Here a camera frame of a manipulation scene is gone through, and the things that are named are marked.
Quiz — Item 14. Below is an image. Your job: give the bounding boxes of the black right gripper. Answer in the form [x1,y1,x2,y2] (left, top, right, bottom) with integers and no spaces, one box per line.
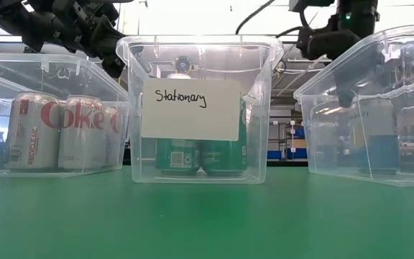
[295,16,364,108]

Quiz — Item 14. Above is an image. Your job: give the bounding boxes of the black overhead camera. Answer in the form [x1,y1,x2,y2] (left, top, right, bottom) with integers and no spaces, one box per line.
[174,55,193,75]

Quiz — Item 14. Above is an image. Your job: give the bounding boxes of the white dome fixture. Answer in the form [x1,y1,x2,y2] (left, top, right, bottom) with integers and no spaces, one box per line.
[166,72,193,80]

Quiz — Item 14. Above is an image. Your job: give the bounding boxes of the silver Diet Coke can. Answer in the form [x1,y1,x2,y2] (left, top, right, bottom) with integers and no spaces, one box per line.
[57,94,108,171]
[103,105,126,169]
[4,91,63,173]

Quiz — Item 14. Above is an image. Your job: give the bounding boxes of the blue storage crates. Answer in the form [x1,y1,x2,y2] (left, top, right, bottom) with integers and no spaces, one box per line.
[267,125,308,161]

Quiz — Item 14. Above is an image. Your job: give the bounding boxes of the white paper label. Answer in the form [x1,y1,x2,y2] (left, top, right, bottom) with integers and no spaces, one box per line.
[140,78,243,142]

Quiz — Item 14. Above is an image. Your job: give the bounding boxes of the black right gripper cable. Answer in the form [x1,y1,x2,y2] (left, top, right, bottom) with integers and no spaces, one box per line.
[234,0,277,36]

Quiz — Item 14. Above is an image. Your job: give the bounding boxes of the clear plastic bin with label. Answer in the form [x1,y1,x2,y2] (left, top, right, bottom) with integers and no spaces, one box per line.
[115,34,285,185]

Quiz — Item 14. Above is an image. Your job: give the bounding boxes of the green Sprite can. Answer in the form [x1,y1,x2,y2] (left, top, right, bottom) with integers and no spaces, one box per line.
[200,96,249,178]
[155,138,203,177]

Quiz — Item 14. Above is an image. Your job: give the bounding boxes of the white blue Spindrift can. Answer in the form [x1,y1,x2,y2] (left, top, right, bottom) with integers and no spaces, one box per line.
[350,96,403,175]

